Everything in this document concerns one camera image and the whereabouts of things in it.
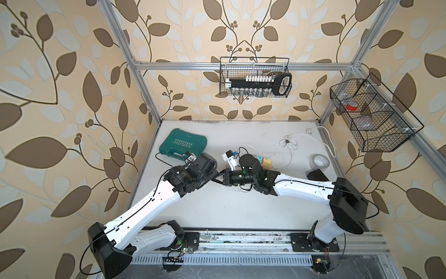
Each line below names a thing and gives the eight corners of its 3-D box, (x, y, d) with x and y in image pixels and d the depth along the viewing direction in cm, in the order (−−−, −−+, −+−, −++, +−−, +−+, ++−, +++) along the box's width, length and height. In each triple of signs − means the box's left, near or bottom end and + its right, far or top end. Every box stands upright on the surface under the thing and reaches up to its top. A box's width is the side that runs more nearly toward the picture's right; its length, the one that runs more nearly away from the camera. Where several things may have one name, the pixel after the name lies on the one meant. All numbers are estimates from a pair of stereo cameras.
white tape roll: (311, 170, 98) (314, 167, 96) (307, 157, 104) (309, 153, 102) (329, 170, 98) (332, 167, 95) (323, 157, 104) (326, 153, 102)
